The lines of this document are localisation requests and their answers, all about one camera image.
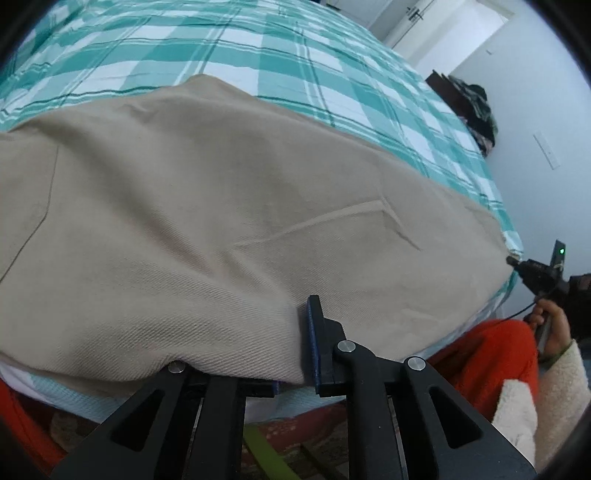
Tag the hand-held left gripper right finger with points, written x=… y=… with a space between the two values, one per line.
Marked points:
x=313 y=341

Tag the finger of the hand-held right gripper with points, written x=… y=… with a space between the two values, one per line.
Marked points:
x=535 y=274

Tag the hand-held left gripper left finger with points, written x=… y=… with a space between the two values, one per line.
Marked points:
x=217 y=415

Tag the beige pants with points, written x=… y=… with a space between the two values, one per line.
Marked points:
x=207 y=207

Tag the person's right forearm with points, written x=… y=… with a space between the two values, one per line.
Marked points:
x=554 y=397

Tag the person's right hand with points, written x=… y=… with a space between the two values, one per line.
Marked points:
x=551 y=327

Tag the patterned rug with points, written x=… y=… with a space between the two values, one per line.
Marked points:
x=286 y=429

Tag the person's right leg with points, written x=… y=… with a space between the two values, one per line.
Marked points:
x=485 y=360

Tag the person's leg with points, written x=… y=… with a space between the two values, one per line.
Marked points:
x=485 y=360
x=23 y=424

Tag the light blue bed sheet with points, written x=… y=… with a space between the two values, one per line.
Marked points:
x=69 y=397

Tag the pile of clothes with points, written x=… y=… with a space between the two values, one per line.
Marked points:
x=478 y=115

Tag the person's left leg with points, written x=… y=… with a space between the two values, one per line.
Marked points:
x=23 y=424

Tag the dark wooden cabinet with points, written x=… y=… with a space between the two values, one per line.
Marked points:
x=441 y=90

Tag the white door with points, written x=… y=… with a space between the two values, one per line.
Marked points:
x=415 y=34

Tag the green checked blanket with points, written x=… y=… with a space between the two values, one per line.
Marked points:
x=277 y=37

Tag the white wall switch plate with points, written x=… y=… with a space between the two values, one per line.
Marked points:
x=546 y=151

